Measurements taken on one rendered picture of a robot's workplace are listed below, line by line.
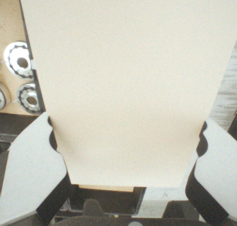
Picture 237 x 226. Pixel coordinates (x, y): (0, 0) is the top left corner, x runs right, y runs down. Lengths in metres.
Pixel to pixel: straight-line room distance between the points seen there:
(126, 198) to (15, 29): 0.75
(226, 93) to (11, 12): 0.76
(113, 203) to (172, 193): 0.49
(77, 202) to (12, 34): 0.67
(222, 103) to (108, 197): 0.65
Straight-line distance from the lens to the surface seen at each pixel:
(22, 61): 0.46
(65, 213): 1.80
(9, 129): 0.51
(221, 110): 0.73
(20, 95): 0.48
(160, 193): 1.09
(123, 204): 0.74
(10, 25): 0.48
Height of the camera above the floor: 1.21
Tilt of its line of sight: 62 degrees down
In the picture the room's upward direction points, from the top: 178 degrees counter-clockwise
